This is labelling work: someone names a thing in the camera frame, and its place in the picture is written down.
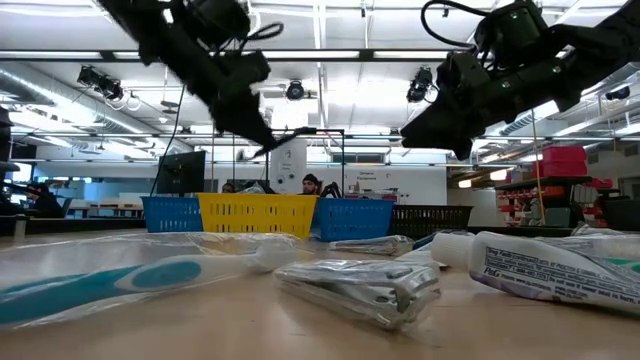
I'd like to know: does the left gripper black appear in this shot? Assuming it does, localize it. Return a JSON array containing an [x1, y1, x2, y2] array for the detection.
[[182, 49, 300, 159]]

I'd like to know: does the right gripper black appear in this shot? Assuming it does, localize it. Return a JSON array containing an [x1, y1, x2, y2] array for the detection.
[[400, 59, 571, 161]]

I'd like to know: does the dark blue toiletry item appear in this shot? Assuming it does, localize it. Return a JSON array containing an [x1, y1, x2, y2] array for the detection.
[[412, 231, 439, 250]]

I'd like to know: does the silver nail clipper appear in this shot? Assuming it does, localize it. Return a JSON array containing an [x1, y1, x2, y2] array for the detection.
[[273, 258, 442, 331], [328, 234, 417, 257]]

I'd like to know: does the teal white bagged toothbrush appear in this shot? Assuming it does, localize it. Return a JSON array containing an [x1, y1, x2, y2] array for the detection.
[[0, 232, 301, 329], [534, 222, 640, 274]]

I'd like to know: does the yellow plastic basket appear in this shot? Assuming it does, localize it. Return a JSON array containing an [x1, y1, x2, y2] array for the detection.
[[196, 192, 320, 240]]

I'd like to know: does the black computer monitor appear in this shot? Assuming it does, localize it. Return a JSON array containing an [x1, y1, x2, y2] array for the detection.
[[156, 150, 207, 196]]

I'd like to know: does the black plastic basket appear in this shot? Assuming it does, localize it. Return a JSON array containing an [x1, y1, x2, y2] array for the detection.
[[388, 204, 474, 240]]

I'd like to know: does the thin yellow pole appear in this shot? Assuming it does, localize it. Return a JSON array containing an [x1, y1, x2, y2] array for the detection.
[[529, 109, 547, 226]]

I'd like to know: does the blue plastic basket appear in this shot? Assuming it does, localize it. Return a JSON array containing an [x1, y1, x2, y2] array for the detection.
[[140, 195, 204, 235], [312, 197, 396, 243]]

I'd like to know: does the black storage shelf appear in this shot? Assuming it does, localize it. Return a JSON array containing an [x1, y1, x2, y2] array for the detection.
[[494, 175, 594, 227]]

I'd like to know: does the red storage bin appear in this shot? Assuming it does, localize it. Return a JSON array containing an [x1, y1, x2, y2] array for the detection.
[[533, 160, 589, 178], [542, 145, 587, 163]]

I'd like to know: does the white toothpaste tube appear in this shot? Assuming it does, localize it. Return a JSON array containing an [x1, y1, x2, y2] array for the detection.
[[430, 230, 640, 316]]

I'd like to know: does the black overhead camera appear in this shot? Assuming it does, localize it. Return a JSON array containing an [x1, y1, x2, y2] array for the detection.
[[285, 79, 306, 101]]

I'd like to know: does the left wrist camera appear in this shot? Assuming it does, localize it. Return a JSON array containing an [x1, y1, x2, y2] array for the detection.
[[227, 49, 272, 85]]

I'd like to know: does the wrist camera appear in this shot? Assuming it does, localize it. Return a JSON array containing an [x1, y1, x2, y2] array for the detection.
[[437, 49, 490, 94], [227, 49, 272, 85]]

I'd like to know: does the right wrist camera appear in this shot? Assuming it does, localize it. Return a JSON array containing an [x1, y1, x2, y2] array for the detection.
[[437, 49, 490, 94]]

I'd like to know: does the black hanging cable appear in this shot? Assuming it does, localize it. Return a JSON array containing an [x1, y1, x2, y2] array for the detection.
[[149, 84, 187, 197]]

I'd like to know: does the black overhead frame bar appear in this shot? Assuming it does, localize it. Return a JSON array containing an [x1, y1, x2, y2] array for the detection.
[[0, 48, 451, 63]]

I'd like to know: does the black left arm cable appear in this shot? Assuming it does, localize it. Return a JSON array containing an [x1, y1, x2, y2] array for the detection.
[[238, 22, 285, 54]]

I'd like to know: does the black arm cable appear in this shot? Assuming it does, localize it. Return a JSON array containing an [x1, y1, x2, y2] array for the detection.
[[420, 0, 481, 50], [238, 22, 285, 54]]

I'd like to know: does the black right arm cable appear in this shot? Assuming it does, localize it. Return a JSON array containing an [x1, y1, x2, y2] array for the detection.
[[420, 0, 481, 50]]

